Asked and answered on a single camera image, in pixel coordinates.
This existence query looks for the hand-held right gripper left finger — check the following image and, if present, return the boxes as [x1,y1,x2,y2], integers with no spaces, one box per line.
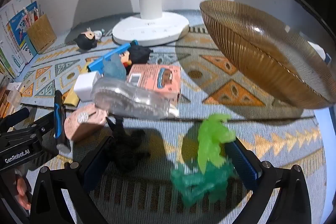
[30,135,117,224]

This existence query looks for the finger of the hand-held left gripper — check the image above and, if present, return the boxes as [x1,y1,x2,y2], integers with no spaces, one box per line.
[0,107,30,130]
[26,90,72,153]

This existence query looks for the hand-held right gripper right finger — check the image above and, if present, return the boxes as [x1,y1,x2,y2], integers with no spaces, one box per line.
[227,137,319,224]

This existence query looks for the light green dinosaur toy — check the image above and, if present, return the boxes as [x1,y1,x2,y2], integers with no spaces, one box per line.
[196,113,237,175]

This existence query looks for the dark green dinosaur toy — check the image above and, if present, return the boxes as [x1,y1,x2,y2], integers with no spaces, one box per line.
[170,158,236,208]

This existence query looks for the clear correction tape package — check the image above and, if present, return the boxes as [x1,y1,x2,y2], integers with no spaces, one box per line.
[93,79,180,120]

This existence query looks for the amber ribbed glass bowl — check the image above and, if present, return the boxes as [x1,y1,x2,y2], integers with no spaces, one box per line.
[199,0,336,109]

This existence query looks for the person's left hand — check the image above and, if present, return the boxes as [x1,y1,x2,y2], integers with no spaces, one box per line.
[16,174,32,211]

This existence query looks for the wooden block set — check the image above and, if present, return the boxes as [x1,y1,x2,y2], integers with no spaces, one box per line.
[0,82,24,119]

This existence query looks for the small yellow block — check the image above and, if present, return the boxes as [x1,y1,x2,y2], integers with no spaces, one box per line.
[64,90,80,108]

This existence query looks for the pink round case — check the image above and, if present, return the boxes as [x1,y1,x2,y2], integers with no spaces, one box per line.
[64,104,110,142]

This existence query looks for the black dinosaur toy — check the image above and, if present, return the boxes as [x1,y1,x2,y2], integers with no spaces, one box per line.
[106,116,151,172]

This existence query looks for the white charger cube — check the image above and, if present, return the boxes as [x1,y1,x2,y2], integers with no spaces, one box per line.
[74,72,102,101]

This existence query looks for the pale blue translucent toy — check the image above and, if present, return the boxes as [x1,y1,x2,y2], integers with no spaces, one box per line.
[102,53,127,81]

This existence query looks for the blue plastic strip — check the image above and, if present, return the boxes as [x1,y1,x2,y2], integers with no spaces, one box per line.
[88,40,139,74]

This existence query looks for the black-haired white-bodied figurine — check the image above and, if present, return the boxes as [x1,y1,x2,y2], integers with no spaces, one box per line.
[76,28,106,52]

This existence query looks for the wooden pen holder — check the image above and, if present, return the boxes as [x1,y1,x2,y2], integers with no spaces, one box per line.
[26,13,57,54]

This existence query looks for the white printed board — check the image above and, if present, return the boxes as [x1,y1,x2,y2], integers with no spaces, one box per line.
[0,0,32,75]

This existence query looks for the blue illustrated booklet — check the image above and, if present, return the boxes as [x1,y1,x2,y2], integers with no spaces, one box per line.
[7,1,39,60]

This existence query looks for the black-haired red-clothed figurine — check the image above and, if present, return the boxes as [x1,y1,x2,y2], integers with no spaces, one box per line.
[119,45,152,75]

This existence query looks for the pink cardboard box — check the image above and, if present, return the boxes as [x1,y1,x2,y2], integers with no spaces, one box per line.
[127,64,182,103]

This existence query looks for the bundle of pens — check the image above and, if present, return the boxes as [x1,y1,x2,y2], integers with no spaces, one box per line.
[24,4,45,28]

